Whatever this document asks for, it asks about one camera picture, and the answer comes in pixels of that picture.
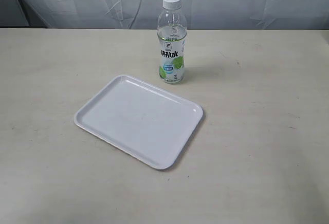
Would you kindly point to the white rectangular plastic tray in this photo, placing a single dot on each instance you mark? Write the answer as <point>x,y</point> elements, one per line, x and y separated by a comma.
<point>140,119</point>

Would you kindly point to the clear plastic water bottle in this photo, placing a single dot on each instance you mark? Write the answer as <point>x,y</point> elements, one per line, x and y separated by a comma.
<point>172,32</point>

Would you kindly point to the white backdrop cloth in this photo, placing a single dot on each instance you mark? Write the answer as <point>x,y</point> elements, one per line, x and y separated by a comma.
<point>143,14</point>

